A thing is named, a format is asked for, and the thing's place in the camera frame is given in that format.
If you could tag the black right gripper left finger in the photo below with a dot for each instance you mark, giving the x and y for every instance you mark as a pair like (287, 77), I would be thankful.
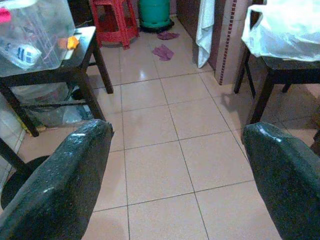
(57, 180)

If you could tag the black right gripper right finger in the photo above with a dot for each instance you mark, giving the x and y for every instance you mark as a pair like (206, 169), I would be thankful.
(287, 175)

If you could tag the black round disc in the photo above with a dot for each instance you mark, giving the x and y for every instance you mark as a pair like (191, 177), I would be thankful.
(15, 185)

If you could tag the translucent plastic sack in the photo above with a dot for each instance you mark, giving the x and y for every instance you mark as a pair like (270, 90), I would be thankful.
(50, 112)

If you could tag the dark wooden chair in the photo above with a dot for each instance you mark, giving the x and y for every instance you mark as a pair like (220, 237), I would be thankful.
(83, 45)
(287, 68)

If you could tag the white blue printed packet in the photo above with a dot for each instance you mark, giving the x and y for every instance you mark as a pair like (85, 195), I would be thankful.
(25, 56)

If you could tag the orange paper scrap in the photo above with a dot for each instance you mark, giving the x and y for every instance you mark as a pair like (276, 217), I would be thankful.
(72, 42)

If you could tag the white plastic bag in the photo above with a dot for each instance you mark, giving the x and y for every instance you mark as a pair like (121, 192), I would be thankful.
(287, 32)

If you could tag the clear plastic bag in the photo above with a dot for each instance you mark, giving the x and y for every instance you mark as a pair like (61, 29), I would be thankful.
(37, 30)

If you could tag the red plastic stool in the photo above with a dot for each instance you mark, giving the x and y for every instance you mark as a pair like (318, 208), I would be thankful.
(110, 35)

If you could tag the white hanging towel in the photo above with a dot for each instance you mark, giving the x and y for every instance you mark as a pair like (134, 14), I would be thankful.
(203, 37)

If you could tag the purple rag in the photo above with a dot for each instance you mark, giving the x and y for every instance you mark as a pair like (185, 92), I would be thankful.
(163, 52)
(167, 35)

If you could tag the pink label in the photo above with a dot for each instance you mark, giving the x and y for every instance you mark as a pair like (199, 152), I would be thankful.
(4, 15)

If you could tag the dark brown cabinet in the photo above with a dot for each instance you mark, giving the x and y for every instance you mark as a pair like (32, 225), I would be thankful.
(186, 15)

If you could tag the green gas cylinder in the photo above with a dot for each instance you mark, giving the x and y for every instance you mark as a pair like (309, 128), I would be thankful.
(155, 12)

